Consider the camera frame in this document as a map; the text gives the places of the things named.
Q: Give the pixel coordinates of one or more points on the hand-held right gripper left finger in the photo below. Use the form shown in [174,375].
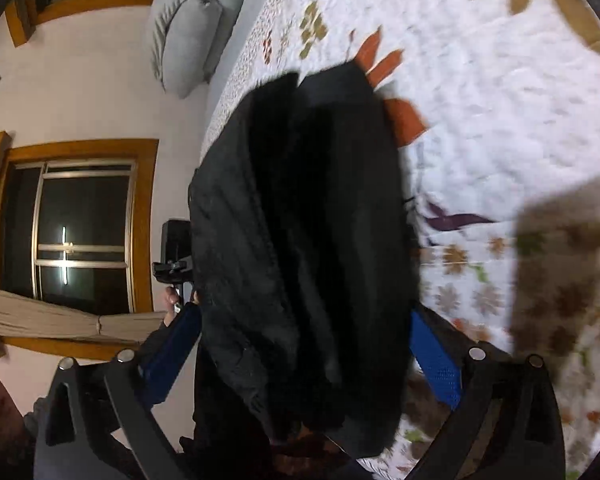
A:
[172,350]

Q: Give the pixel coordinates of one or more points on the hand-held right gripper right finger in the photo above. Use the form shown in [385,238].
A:
[437,365]

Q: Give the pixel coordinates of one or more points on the black pants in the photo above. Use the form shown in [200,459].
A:
[305,235]

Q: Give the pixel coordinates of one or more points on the person's left forearm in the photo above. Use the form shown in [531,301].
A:
[152,342]

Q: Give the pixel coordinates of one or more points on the person's left hand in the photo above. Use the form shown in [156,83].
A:
[169,300]

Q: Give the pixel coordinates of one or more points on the wooden framed window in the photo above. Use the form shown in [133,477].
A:
[90,2]
[80,149]

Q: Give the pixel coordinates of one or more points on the beige curtain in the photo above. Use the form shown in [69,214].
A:
[40,317]

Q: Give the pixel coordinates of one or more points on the grey bed sheet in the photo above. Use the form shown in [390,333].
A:
[232,70]

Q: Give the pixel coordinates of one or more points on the grey pillow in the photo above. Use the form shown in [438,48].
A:
[227,5]
[180,35]

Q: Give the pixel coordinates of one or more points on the leaf print quilt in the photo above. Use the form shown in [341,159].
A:
[480,110]

